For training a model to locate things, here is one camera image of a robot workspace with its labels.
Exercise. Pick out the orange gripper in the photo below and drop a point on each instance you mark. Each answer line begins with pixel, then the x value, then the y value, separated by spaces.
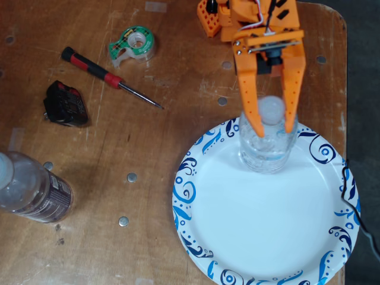
pixel 247 63

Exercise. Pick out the clear bottle blue white label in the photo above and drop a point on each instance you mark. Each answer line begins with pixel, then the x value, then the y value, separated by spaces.
pixel 267 154

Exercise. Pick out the clear bottle dark label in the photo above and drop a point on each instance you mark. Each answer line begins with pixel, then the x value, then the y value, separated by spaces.
pixel 35 190

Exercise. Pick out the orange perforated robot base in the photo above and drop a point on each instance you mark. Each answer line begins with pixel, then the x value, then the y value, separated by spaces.
pixel 207 20

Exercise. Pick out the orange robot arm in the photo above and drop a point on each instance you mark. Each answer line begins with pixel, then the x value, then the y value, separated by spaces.
pixel 227 26

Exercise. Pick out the white paper plate blue pattern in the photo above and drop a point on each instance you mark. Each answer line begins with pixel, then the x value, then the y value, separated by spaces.
pixel 267 222

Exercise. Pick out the round metal table rivet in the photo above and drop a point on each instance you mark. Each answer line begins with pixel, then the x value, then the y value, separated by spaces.
pixel 123 221
pixel 227 65
pixel 49 165
pixel 9 39
pixel 222 101
pixel 132 177
pixel 321 59

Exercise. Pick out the green tape dispenser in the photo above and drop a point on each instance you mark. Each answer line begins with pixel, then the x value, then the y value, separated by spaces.
pixel 147 40

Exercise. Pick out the clear tape strip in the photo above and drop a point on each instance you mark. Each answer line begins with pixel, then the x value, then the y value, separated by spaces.
pixel 144 282
pixel 155 6
pixel 16 142

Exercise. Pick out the red black screwdriver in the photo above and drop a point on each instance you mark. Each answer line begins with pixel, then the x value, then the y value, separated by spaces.
pixel 89 65

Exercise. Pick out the small black red device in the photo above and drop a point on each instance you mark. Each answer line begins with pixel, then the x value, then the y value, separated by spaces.
pixel 66 105

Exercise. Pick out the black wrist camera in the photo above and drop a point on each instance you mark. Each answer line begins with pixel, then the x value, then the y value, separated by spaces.
pixel 274 56

